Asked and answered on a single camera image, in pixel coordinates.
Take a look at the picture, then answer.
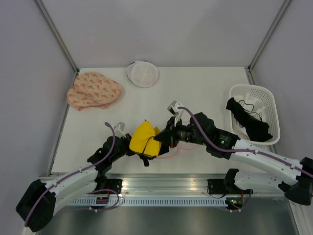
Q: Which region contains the yellow bra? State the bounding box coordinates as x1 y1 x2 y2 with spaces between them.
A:
129 120 161 167

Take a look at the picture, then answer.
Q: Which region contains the white slotted cable duct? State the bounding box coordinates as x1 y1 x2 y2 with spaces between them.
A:
69 195 227 207

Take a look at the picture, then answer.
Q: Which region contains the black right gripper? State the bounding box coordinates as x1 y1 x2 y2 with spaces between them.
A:
154 115 207 148

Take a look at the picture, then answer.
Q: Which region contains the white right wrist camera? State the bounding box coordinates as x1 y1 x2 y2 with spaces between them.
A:
167 100 183 125

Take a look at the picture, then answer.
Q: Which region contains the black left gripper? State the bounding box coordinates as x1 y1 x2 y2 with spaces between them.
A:
111 133 145 163

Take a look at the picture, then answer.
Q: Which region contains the right aluminium frame post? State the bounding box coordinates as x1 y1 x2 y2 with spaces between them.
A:
246 0 293 73

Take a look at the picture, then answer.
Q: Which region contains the orange floral patterned bra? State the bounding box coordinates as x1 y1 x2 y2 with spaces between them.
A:
67 71 122 111

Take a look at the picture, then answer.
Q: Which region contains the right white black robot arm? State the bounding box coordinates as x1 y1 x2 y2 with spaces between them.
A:
154 113 313 206

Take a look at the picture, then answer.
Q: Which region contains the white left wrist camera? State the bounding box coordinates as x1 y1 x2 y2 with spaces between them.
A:
114 122 126 138

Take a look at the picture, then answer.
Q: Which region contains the white mesh laundry bag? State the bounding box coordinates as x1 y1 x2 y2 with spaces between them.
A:
126 60 159 88

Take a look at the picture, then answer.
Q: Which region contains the aluminium frame post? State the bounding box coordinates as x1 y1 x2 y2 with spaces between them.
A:
246 0 293 73
33 0 80 74

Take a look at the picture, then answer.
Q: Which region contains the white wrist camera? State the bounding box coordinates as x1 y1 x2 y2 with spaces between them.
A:
167 100 183 125
114 122 126 138

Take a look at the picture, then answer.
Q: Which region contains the pink-trimmed mesh laundry bag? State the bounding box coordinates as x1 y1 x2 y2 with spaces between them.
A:
154 126 196 159

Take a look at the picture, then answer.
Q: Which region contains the black garment in basket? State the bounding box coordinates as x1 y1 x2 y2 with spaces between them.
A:
226 97 273 142

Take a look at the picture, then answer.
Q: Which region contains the white garment in basket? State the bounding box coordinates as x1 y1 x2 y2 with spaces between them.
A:
239 93 265 114

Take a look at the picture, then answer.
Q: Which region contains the white perforated plastic basket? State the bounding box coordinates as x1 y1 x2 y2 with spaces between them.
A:
229 84 281 145

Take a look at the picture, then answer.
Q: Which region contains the left aluminium frame post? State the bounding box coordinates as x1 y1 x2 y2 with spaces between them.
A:
33 0 80 74

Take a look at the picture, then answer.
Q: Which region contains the aluminium mounting rail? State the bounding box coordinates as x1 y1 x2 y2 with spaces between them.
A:
106 173 284 197

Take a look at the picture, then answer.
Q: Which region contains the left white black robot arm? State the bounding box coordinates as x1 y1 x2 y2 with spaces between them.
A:
16 134 133 232

